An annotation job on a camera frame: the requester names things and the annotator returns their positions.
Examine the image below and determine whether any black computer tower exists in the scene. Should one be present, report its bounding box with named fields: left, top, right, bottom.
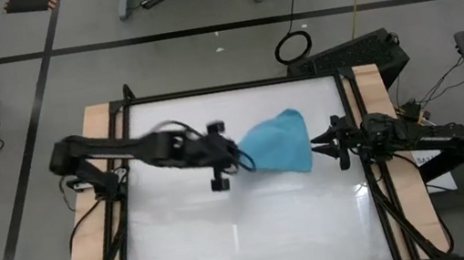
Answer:
left=282, top=24, right=415, bottom=105

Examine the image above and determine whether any black left arm base cable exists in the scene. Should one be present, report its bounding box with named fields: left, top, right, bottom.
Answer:
left=57, top=163, right=139, bottom=256

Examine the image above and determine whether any black coiled cable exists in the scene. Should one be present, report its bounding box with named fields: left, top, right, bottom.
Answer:
left=266, top=0, right=316, bottom=68

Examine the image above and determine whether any black table frame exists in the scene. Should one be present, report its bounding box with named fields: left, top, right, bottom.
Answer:
left=87, top=47, right=403, bottom=260

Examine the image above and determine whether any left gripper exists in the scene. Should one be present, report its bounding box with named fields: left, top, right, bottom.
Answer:
left=184, top=117, right=261, bottom=196

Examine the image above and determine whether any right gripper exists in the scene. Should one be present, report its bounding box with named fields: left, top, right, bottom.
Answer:
left=306, top=110, right=372, bottom=176

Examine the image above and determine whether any thin black wire bundle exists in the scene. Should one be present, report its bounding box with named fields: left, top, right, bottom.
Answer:
left=390, top=56, right=464, bottom=124

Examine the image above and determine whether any light wooden side board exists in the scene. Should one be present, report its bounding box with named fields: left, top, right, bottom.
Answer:
left=36, top=100, right=146, bottom=260
left=340, top=56, right=454, bottom=260

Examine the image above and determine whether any black mat with orange stripes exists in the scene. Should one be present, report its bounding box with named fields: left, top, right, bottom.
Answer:
left=2, top=0, right=67, bottom=18

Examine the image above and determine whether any white paper sheet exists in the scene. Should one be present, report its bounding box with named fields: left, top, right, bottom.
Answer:
left=408, top=143, right=459, bottom=196

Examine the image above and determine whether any blue terry towel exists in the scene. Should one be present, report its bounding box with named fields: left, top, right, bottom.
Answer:
left=232, top=105, right=315, bottom=182

